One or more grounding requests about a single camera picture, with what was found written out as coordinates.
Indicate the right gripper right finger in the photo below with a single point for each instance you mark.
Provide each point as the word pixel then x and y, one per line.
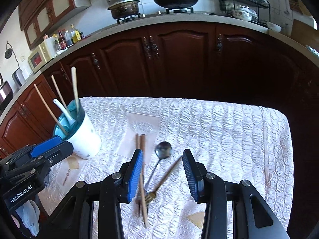
pixel 199 184

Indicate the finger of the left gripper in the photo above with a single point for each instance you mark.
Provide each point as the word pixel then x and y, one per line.
pixel 58 153
pixel 45 146

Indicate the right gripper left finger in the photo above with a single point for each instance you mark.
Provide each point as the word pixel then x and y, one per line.
pixel 130 177

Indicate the teal rimmed white utensil holder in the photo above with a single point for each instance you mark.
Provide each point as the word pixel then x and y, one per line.
pixel 81 134

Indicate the white ceramic soup spoon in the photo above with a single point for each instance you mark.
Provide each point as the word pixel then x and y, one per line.
pixel 70 120

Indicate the wooden handled gold fork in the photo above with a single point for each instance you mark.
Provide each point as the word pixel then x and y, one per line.
pixel 152 195

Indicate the dark metal spoon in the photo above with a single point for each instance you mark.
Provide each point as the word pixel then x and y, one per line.
pixel 163 150

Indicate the light wooden chopstick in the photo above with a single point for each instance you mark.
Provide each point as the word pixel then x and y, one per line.
pixel 59 94
pixel 50 111
pixel 74 85

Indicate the operator hand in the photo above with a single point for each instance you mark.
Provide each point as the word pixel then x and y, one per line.
pixel 16 221

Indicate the white quilted table cloth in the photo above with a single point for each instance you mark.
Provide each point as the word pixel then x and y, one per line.
pixel 82 200

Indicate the silver rice cooker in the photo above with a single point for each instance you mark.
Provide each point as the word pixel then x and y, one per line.
pixel 6 94

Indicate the steel electric kettle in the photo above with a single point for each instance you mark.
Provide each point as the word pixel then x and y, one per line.
pixel 18 78

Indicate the light chopstick on cloth edge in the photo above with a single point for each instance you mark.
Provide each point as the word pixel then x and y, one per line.
pixel 266 158

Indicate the cream microwave oven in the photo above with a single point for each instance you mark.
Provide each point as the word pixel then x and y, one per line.
pixel 42 54

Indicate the dark sauce bottle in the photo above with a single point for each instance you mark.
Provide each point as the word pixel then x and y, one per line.
pixel 62 41

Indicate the yellow oil bottle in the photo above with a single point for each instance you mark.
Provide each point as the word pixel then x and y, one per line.
pixel 76 37

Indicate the brown lidded cooking pot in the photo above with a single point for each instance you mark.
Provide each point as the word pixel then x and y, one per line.
pixel 124 8

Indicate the gas stove top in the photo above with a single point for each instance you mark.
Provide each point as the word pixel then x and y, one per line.
pixel 158 13

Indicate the floral ceramic bowl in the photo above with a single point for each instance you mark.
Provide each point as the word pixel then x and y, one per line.
pixel 242 14

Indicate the wooden cutting board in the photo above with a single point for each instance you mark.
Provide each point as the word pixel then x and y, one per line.
pixel 304 34

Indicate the black dish drying rack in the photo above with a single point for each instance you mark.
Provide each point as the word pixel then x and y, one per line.
pixel 259 9

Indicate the upper wall cabinet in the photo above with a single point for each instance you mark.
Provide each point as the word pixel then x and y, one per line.
pixel 41 17

